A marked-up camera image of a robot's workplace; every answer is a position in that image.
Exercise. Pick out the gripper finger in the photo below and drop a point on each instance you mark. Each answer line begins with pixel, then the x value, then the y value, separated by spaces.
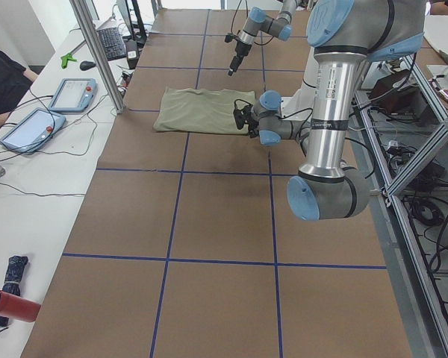
pixel 235 64

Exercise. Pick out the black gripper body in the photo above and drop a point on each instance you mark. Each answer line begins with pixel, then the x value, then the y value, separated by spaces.
pixel 239 49
pixel 251 123

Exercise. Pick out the green long-sleeve shirt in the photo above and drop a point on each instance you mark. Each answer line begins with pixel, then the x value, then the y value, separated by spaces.
pixel 200 111

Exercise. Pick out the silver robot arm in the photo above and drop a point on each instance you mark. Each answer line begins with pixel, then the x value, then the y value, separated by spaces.
pixel 344 36
pixel 258 21

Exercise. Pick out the black power adapter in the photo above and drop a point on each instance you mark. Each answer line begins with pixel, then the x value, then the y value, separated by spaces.
pixel 132 53

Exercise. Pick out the black keyboard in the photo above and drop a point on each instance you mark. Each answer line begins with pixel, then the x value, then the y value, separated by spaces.
pixel 112 43

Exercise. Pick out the black computer mouse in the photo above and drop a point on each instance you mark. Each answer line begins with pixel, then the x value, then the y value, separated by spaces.
pixel 86 65

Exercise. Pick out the far blue teach pendant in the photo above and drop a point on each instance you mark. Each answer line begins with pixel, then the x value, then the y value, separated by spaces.
pixel 73 95

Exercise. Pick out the blue teach pendant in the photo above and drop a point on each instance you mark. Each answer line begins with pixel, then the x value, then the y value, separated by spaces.
pixel 33 131
pixel 73 95

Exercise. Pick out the green plastic clamp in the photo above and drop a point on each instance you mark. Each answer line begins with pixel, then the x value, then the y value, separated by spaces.
pixel 66 59

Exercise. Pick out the near blue teach pendant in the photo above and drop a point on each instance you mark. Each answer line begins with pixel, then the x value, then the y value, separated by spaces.
pixel 33 131

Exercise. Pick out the person in black shirt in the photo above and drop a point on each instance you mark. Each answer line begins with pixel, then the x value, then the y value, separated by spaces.
pixel 15 81

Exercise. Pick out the folded dark blue umbrella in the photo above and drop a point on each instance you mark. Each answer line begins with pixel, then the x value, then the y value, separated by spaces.
pixel 13 277

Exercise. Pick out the red cylindrical bottle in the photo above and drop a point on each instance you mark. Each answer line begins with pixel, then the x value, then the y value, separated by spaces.
pixel 16 307

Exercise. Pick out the aluminium frame post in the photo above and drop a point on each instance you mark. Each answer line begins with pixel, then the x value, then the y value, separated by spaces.
pixel 86 24

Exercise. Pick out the aluminium side frame rail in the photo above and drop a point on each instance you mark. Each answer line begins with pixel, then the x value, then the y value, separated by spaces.
pixel 403 119

